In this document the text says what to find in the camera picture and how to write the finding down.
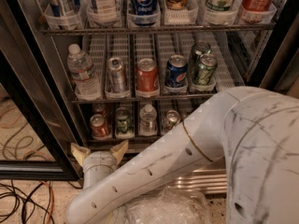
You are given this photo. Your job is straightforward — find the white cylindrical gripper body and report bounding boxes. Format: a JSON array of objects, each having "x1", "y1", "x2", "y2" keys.
[{"x1": 83, "y1": 151, "x2": 118, "y2": 189}]

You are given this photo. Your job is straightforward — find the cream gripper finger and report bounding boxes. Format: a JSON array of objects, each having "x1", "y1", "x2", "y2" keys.
[
  {"x1": 110, "y1": 140, "x2": 129, "y2": 164},
  {"x1": 71, "y1": 143, "x2": 91, "y2": 166}
]

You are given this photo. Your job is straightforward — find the red coke can bottom shelf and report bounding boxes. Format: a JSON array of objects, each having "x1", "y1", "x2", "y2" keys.
[{"x1": 90, "y1": 114, "x2": 110, "y2": 138}]

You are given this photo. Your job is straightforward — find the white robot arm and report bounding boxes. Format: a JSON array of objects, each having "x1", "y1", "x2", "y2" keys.
[{"x1": 67, "y1": 87, "x2": 299, "y2": 224}]

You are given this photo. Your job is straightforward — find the small water bottle bottom shelf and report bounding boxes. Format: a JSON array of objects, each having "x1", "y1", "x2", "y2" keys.
[{"x1": 139, "y1": 104, "x2": 157, "y2": 136}]

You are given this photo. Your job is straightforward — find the left glass fridge door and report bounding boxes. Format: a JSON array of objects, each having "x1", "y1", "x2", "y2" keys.
[{"x1": 0, "y1": 0, "x2": 87, "y2": 181}]

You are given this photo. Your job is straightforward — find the glass fridge door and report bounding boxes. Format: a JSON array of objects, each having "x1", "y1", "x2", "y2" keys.
[
  {"x1": 248, "y1": 5, "x2": 299, "y2": 93},
  {"x1": 0, "y1": 0, "x2": 87, "y2": 181}
]

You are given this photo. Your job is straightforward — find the red can behind coke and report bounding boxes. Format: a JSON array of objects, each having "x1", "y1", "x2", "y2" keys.
[{"x1": 92, "y1": 103, "x2": 109, "y2": 120}]

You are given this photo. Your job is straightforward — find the silver green can bottom shelf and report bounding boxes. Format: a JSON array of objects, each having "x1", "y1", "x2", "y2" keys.
[{"x1": 163, "y1": 110, "x2": 180, "y2": 131}]

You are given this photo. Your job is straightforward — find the silver can middle shelf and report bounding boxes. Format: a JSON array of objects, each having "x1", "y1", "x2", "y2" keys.
[{"x1": 107, "y1": 57, "x2": 127, "y2": 93}]

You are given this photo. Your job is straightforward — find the red can middle shelf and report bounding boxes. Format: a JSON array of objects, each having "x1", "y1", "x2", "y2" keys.
[{"x1": 136, "y1": 58, "x2": 158, "y2": 92}]

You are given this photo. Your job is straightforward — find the water bottle middle shelf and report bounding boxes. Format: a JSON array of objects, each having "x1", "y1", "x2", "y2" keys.
[{"x1": 67, "y1": 44, "x2": 100, "y2": 101}]

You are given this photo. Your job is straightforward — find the stainless fridge base grille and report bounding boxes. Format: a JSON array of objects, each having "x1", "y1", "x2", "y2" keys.
[{"x1": 78, "y1": 154, "x2": 228, "y2": 203}]

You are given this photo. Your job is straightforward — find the blue pepsi can middle shelf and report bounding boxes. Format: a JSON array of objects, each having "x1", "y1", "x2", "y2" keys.
[{"x1": 164, "y1": 54, "x2": 188, "y2": 88}]

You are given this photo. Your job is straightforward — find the blue pepsi can shelf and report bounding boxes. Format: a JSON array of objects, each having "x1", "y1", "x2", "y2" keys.
[
  {"x1": 131, "y1": 0, "x2": 158, "y2": 26},
  {"x1": 164, "y1": 54, "x2": 188, "y2": 88}
]

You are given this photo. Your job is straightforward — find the green can middle front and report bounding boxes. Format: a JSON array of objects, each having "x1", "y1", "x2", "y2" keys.
[{"x1": 192, "y1": 53, "x2": 218, "y2": 86}]

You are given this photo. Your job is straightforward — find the green can middle rear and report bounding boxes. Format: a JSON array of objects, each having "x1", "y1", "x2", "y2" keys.
[{"x1": 189, "y1": 41, "x2": 211, "y2": 73}]

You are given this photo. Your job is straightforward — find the blue pepsi can top shelf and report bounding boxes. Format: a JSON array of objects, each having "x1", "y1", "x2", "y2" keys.
[{"x1": 131, "y1": 0, "x2": 158, "y2": 26}]

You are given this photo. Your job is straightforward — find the silver blue can top left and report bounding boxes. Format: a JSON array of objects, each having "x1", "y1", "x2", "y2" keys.
[{"x1": 49, "y1": 0, "x2": 80, "y2": 30}]

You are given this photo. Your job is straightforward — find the white bottle top shelf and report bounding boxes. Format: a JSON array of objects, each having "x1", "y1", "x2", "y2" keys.
[{"x1": 88, "y1": 0, "x2": 118, "y2": 25}]

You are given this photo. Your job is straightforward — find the right glass fridge door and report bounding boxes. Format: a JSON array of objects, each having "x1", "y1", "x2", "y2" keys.
[{"x1": 248, "y1": 5, "x2": 299, "y2": 93}]

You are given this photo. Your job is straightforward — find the clear plastic bag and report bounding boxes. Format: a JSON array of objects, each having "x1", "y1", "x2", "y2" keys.
[{"x1": 107, "y1": 185, "x2": 213, "y2": 224}]

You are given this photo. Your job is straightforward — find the orange floor cable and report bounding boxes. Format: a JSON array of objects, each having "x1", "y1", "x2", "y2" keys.
[{"x1": 40, "y1": 180, "x2": 56, "y2": 224}]

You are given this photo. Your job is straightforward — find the black floor cables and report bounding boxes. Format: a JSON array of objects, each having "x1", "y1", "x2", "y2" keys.
[{"x1": 0, "y1": 180, "x2": 82, "y2": 224}]

